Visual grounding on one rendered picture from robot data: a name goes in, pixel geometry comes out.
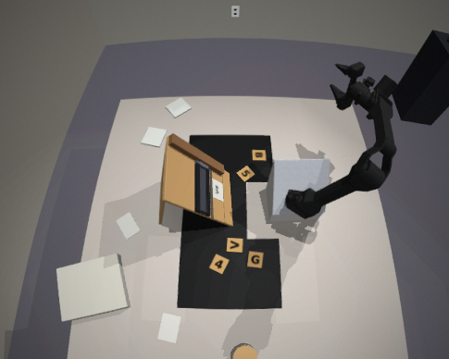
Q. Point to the white round container with tan lid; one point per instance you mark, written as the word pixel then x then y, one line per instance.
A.
pixel 244 351

